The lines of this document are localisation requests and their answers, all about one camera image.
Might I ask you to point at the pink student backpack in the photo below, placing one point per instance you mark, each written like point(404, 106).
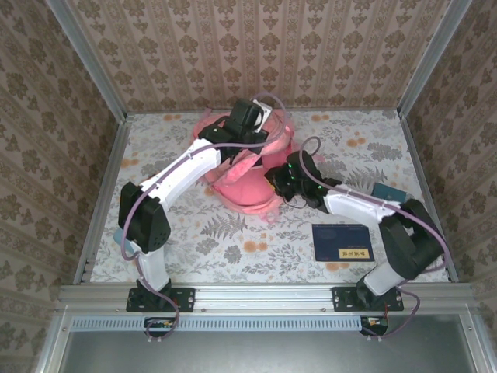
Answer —
point(248, 190)

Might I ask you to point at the aluminium corner post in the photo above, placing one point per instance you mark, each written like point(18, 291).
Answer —
point(435, 58)
point(87, 62)

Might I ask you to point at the grey metal sheet panel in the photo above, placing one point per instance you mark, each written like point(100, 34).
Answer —
point(252, 353)

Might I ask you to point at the floral tablecloth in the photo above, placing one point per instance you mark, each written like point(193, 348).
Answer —
point(272, 256)

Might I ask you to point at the aluminium front rail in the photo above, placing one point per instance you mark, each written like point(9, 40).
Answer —
point(264, 299)

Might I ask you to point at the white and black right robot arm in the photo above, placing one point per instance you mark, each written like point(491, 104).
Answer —
point(349, 204)

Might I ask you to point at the large navy book yellow label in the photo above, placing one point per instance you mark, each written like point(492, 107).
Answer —
point(338, 241)

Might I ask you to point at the aluminium outer frame bar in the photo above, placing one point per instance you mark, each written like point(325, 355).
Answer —
point(477, 342)
point(52, 342)

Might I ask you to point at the dark teal box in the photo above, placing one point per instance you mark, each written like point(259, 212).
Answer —
point(388, 191)

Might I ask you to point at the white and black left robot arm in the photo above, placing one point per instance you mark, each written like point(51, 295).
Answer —
point(186, 171)

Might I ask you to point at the light blue pouch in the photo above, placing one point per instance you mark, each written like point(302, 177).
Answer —
point(118, 236)

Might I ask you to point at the aluminium side rail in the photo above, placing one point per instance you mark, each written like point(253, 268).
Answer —
point(418, 163)
point(112, 163)

